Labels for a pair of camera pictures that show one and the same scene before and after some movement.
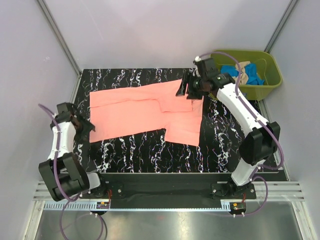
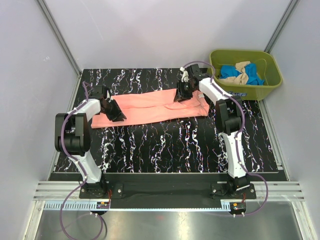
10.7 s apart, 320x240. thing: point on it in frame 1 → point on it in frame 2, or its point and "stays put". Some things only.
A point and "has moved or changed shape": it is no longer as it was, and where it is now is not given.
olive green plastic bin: [260, 70] stays put
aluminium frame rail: [277, 191] stays put
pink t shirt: [122, 111] has moved or changed shape
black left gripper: [87, 127] → [118, 115]
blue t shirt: [253, 78] stays put
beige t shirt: [244, 77] stays put
